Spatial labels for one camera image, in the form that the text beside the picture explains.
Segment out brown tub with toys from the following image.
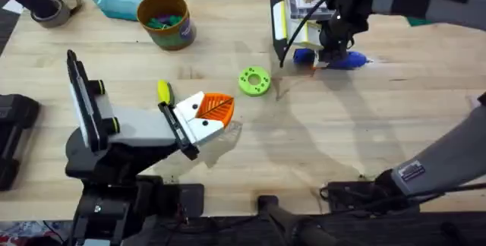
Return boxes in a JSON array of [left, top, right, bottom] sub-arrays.
[[136, 0, 197, 52]]

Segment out right wrist black flat plate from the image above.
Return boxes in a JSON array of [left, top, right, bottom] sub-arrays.
[[270, 0, 290, 64]]

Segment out left wrist black flat plate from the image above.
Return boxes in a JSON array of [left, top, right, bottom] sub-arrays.
[[66, 49, 110, 153]]

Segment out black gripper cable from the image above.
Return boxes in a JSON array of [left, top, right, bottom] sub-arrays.
[[279, 0, 375, 68]]

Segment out grey tape roll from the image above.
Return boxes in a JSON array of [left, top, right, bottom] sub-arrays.
[[30, 0, 84, 30]]

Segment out blue electric screwdriver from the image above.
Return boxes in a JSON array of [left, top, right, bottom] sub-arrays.
[[292, 47, 370, 71]]

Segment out green disc with holes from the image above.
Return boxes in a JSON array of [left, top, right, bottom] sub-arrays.
[[238, 65, 273, 98]]

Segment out green board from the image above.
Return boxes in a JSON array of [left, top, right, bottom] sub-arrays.
[[405, 15, 434, 27]]

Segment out black rail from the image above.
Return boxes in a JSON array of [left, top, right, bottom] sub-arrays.
[[125, 215, 486, 246]]

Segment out black stand post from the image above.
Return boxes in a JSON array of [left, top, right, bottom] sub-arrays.
[[257, 194, 345, 246]]

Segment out wrist black flat plate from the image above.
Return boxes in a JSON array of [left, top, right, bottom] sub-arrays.
[[66, 49, 110, 153], [270, 0, 290, 64]]

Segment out black arm base cable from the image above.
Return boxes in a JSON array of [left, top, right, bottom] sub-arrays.
[[412, 182, 486, 203]]

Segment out black box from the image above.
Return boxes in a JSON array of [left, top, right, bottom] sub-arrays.
[[0, 93, 41, 192]]

